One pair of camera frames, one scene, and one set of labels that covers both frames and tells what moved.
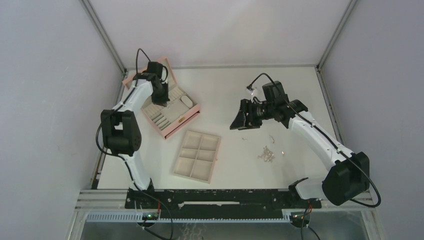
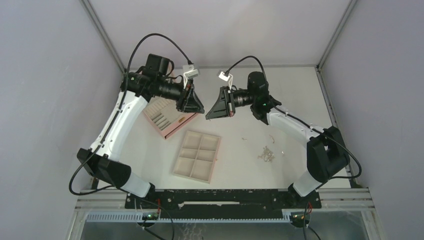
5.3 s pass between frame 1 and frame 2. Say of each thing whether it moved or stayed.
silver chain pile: stayed
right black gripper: moved
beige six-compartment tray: stayed
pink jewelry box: stayed
